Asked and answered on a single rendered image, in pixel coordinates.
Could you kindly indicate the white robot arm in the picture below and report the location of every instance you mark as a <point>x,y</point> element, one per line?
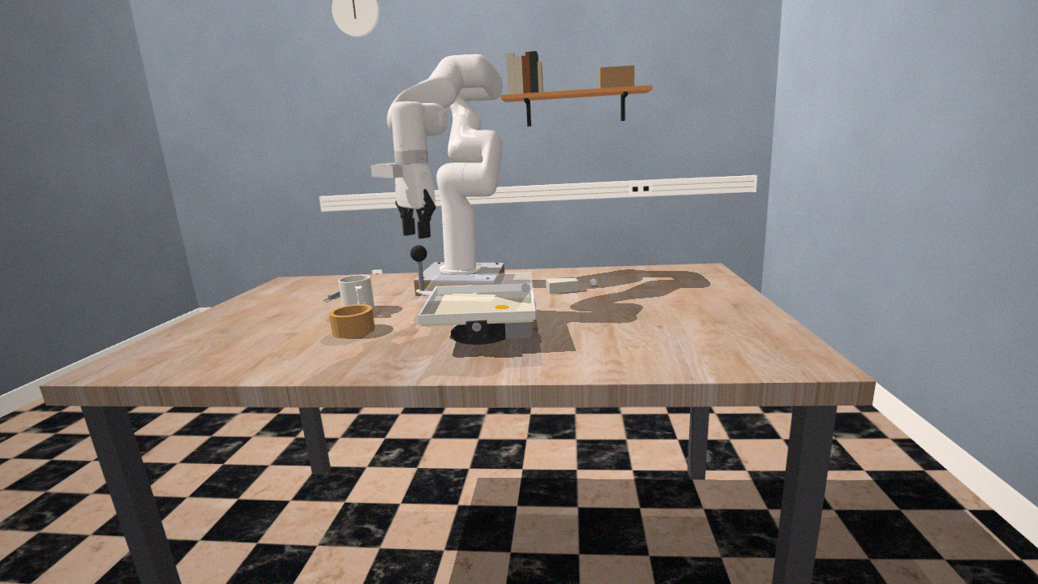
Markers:
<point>456,80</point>

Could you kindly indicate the grey mug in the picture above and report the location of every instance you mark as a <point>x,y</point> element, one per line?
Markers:
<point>351,292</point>

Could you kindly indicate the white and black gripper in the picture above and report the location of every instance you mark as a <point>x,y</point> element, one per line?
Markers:
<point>411,192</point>

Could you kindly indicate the tan hollow ring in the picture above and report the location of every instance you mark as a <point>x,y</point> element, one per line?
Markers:
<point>352,321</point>

